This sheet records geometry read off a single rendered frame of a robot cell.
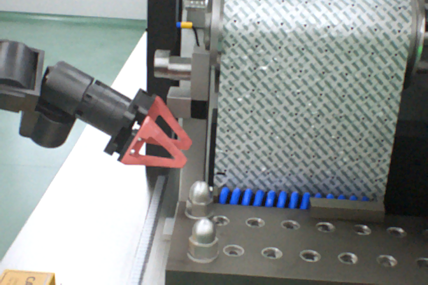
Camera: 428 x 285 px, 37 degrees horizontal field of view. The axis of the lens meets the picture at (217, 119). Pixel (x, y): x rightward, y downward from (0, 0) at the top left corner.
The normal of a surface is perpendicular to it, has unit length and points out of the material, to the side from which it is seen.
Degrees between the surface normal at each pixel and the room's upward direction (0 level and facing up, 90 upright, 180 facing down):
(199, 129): 90
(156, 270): 0
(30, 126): 119
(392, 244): 0
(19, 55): 44
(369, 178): 90
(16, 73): 40
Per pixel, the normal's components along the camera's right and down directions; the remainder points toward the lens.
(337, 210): -0.04, 0.35
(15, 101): 0.09, 0.77
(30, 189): 0.06, -0.94
